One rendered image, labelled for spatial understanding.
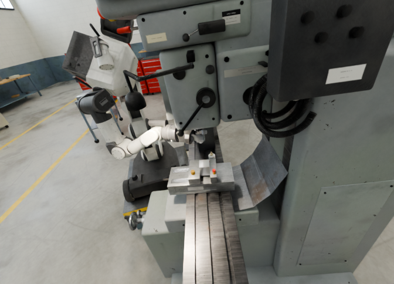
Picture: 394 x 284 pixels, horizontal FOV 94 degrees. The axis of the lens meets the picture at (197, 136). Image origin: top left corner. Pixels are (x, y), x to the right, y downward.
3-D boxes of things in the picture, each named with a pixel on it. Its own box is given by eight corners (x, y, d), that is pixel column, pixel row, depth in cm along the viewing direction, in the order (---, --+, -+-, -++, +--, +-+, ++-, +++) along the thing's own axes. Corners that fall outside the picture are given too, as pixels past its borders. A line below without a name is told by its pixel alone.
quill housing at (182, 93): (175, 135, 75) (155, 50, 58) (179, 113, 93) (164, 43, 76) (221, 129, 74) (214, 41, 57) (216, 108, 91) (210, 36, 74)
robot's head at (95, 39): (104, 64, 88) (91, 58, 80) (99, 46, 88) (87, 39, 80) (115, 60, 86) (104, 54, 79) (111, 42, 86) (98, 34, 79)
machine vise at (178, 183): (169, 195, 99) (165, 181, 93) (173, 175, 112) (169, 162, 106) (234, 190, 95) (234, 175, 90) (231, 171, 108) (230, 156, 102)
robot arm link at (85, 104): (89, 124, 99) (75, 100, 93) (103, 117, 106) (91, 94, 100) (102, 123, 93) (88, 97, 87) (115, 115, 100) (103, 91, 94)
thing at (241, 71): (222, 125, 71) (216, 52, 57) (216, 101, 91) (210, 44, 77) (272, 118, 69) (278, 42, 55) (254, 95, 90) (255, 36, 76)
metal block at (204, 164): (200, 176, 97) (199, 167, 93) (200, 168, 102) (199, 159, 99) (210, 175, 96) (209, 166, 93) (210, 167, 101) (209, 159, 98)
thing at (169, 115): (167, 120, 81) (155, 71, 70) (168, 116, 84) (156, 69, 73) (176, 119, 81) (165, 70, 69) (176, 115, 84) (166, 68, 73)
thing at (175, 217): (168, 234, 102) (163, 221, 95) (174, 186, 131) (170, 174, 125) (258, 226, 98) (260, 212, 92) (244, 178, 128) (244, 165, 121)
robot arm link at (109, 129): (109, 161, 104) (89, 126, 95) (122, 148, 115) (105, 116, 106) (126, 159, 100) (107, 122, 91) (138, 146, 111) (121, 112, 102)
